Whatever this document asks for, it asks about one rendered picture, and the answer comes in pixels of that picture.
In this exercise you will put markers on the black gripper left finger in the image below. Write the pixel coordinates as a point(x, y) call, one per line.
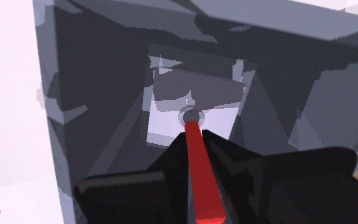
point(163, 186)

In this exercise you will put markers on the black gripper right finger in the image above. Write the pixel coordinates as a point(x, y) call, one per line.
point(245, 178)

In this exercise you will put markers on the red peg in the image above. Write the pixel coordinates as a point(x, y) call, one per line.
point(207, 203)

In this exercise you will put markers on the white plate with hole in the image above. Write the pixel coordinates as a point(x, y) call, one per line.
point(216, 102)

